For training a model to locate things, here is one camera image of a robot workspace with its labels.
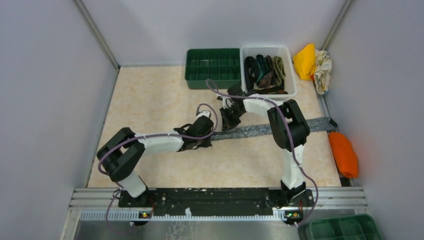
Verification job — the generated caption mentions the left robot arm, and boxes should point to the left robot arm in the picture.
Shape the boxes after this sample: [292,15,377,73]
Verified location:
[96,115,214,207]

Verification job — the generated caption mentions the yellow cloth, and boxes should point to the yellow cloth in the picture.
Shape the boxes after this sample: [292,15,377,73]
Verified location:
[293,43,316,81]

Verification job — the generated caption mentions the purple cable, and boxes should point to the purple cable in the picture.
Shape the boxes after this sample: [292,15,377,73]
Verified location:
[97,103,220,176]
[205,78,320,226]

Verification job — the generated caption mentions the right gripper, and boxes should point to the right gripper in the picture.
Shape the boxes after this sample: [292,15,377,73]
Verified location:
[219,106,245,134]

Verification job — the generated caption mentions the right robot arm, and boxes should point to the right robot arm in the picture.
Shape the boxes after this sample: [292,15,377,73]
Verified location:
[220,84,311,206]

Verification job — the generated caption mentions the grey floral tie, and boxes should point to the grey floral tie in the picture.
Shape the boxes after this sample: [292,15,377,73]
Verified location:
[211,117,339,141]

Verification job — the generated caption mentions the cream patterned cloth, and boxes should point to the cream patterned cloth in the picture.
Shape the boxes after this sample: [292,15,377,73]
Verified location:
[313,49,333,95]

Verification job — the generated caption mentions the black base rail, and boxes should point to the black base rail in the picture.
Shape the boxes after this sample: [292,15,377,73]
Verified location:
[118,187,314,217]

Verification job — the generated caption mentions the orange cloth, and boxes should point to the orange cloth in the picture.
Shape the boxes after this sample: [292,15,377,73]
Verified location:
[328,131,359,179]

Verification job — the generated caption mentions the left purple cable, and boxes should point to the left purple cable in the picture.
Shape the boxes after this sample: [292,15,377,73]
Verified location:
[97,103,220,176]

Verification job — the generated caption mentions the teal tie in basket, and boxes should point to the teal tie in basket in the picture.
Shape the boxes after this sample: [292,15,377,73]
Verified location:
[256,54,269,81]

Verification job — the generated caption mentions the green crate bottom right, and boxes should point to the green crate bottom right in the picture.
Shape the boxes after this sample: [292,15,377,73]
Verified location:
[302,214,383,240]

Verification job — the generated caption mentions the white plastic basket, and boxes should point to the white plastic basket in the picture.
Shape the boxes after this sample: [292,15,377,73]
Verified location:
[240,45,298,99]

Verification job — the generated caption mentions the black tie in basket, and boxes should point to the black tie in basket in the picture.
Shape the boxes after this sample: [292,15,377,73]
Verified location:
[243,56,260,91]

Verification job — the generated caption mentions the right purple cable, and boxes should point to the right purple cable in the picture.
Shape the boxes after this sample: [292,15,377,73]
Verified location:
[205,78,320,226]

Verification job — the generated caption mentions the brown patterned tie in basket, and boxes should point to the brown patterned tie in basket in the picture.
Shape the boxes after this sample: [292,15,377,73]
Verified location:
[248,74,288,95]

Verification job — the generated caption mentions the green divided organizer tray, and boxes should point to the green divided organizer tray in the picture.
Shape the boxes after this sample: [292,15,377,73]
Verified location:
[184,48,242,90]

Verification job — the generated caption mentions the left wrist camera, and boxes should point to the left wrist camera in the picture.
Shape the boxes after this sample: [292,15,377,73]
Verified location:
[196,110,212,119]

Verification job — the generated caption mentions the olive tie in basket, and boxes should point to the olive tie in basket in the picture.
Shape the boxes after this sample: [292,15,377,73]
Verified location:
[272,56,286,87]

